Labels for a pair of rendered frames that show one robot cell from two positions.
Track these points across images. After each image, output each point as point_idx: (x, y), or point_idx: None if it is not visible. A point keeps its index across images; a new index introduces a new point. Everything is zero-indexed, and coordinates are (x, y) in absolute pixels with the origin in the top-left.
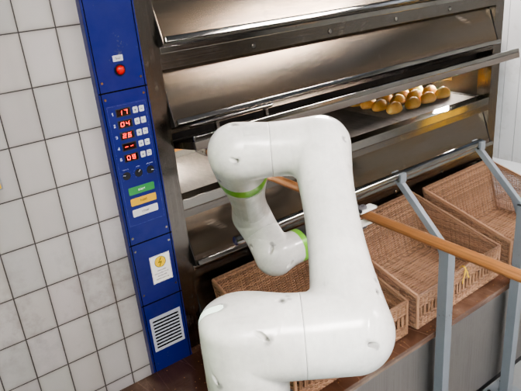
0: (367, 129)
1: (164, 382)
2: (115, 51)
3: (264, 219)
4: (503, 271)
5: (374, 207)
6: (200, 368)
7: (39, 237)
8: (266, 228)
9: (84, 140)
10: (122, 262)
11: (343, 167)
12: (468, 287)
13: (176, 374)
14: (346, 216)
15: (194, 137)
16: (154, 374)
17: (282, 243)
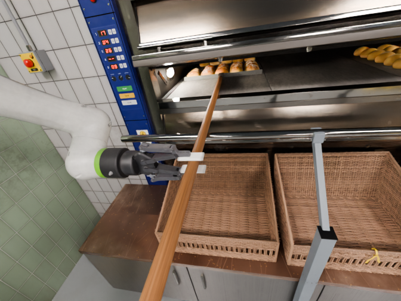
0: (357, 82)
1: (144, 191)
2: None
3: (75, 131)
4: None
5: (198, 159)
6: (160, 194)
7: (82, 102)
8: (74, 138)
9: (90, 51)
10: (126, 127)
11: None
12: (377, 267)
13: (151, 190)
14: None
15: (132, 57)
16: (147, 185)
17: (73, 157)
